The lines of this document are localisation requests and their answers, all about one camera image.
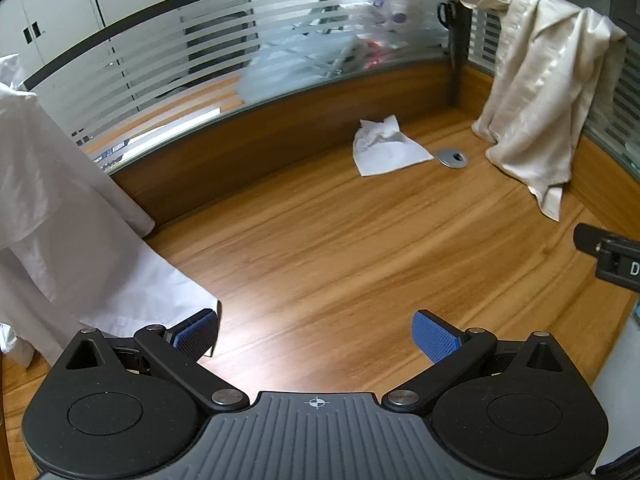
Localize clear plastic bags pile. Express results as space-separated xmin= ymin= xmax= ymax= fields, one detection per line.
xmin=240 ymin=0 xmax=436 ymax=106

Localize white shirt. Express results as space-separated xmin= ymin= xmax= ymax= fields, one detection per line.
xmin=0 ymin=52 xmax=222 ymax=368

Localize black partition post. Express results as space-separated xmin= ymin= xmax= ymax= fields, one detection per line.
xmin=449 ymin=0 xmax=474 ymax=107

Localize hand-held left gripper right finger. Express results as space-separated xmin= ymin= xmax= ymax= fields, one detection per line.
xmin=382 ymin=310 xmax=577 ymax=413

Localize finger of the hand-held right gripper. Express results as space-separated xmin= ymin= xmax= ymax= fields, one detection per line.
xmin=574 ymin=223 xmax=609 ymax=252

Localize black scissors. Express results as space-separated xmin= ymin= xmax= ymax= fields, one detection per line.
xmin=437 ymin=0 xmax=459 ymax=29

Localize cream satin shirt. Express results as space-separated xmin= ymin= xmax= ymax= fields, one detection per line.
xmin=457 ymin=0 xmax=628 ymax=223

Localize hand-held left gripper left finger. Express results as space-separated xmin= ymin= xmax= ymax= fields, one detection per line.
xmin=54 ymin=308 xmax=249 ymax=413

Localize white crumpled tissue paper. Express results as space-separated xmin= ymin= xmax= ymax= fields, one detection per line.
xmin=351 ymin=115 xmax=435 ymax=177

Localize silver desk grommet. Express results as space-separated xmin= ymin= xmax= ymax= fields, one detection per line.
xmin=436 ymin=148 xmax=469 ymax=168

